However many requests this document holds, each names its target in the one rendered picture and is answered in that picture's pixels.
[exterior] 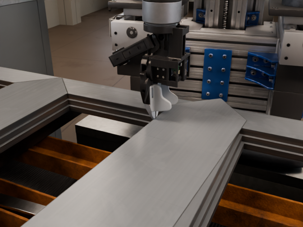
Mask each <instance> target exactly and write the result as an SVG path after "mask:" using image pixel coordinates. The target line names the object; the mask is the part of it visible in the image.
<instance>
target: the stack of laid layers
mask: <svg viewBox="0 0 303 227"><path fill-rule="evenodd" d="M68 111H74V112H79V113H83V114H89V115H93V116H97V117H101V118H107V119H111V120H115V121H120V122H124V123H129V124H133V125H138V126H142V127H145V126H146V125H147V124H148V123H149V122H151V121H152V118H151V117H150V115H149V113H148V112H147V110H146V109H141V108H136V107H132V106H127V105H122V104H116V103H111V102H107V101H102V100H96V99H91V98H87V97H82V96H77V95H71V94H66V95H64V96H62V97H60V98H58V99H56V100H55V101H53V102H51V103H49V104H47V105H46V106H44V107H42V108H40V109H38V110H37V111H35V112H33V113H31V114H29V115H28V116H26V117H24V118H22V119H20V120H18V121H16V122H15V123H13V124H11V125H9V126H7V127H6V128H4V129H2V130H0V153H2V152H3V151H5V150H7V149H8V148H10V147H12V146H13V145H15V144H16V143H18V142H20V141H21V140H23V139H24V138H26V137H28V136H29V135H31V134H33V133H34V132H36V131H37V130H39V129H41V128H42V127H44V126H45V125H47V124H49V123H50V122H52V121H54V120H55V119H57V118H58V117H60V116H61V115H63V114H65V113H66V112H68ZM243 149H246V150H251V151H255V152H259V153H264V154H269V155H273V156H278V157H282V158H286V159H291V160H296V161H300V162H303V141H301V140H296V139H292V138H287V137H282V136H276V135H272V134H267V133H262V132H256V131H251V130H247V129H241V130H240V131H239V133H238V134H237V136H236V137H235V139H234V140H233V142H232V143H231V145H230V146H229V147H228V149H227V151H226V152H225V153H224V155H223V156H222V158H221V159H220V161H219V162H218V164H217V165H216V166H215V168H214V169H213V171H212V172H211V174H210V175H209V177H208V178H207V179H206V181H205V182H204V184H203V185H202V187H201V188H200V190H199V191H198V192H197V194H196V195H195V197H194V198H193V200H192V201H191V203H190V204H189V205H188V207H187V208H186V210H185V211H184V213H183V214H182V215H181V217H180V218H179V220H178V221H177V223H176V224H175V226H174V227H209V225H210V223H211V221H212V218H213V216H214V214H215V212H216V209H217V207H218V205H219V202H220V200H221V198H222V196H223V193H224V191H225V189H226V187H227V185H228V182H229V180H230V178H231V176H232V173H233V171H234V169H235V166H236V164H237V162H238V160H239V158H240V156H241V153H242V151H243Z"/></svg>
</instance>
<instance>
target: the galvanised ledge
mask: <svg viewBox="0 0 303 227"><path fill-rule="evenodd" d="M142 128H143V127H142V126H138V125H133V124H129V123H124V122H120V121H115V120H111V119H107V118H101V117H97V116H93V115H88V116H87V117H85V118H84V119H82V120H81V121H80V122H78V123H76V124H75V131H76V133H79V134H82V135H86V136H91V137H94V138H98V139H102V140H106V141H111V142H114V143H118V144H124V143H125V142H126V141H127V140H128V139H130V138H131V137H132V136H134V135H135V134H136V133H137V132H139V131H140V130H141V129H142ZM233 172H234V173H239V174H243V175H246V176H250V177H255V178H259V179H262V180H266V181H270V182H275V183H279V184H282V185H286V186H291V187H295V188H299V189H302V190H303V168H284V167H275V166H267V165H260V164H253V163H246V162H241V161H238V162H237V164H236V166H235V169H234V171H233Z"/></svg>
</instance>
